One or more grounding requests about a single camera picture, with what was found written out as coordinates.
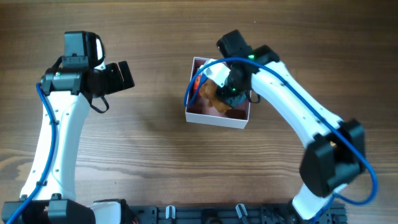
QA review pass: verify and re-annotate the blue cable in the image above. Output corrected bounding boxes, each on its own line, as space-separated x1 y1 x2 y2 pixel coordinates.
4 82 58 224
183 57 379 224

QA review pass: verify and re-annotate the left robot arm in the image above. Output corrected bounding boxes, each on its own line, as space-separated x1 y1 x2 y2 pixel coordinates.
1 31 136 223

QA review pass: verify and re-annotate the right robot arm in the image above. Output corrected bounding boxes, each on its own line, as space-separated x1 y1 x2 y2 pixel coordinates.
207 30 374 222

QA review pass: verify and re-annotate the brown plush bear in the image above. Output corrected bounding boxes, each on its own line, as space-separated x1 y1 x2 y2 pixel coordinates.
199 79 231 113

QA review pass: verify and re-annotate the red toy fire truck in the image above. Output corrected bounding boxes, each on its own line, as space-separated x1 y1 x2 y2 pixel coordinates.
193 75 201 95

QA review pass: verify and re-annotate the right blue cable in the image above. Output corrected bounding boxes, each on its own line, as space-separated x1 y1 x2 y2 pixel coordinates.
183 57 379 224

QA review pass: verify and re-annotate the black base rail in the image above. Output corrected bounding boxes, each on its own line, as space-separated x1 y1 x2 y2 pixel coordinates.
130 203 348 224

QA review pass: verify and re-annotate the left blue cable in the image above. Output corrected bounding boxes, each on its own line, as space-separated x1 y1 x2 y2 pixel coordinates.
4 82 58 224

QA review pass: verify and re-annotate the pink open cardboard box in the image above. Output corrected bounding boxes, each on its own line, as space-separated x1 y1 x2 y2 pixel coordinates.
185 56 252 130

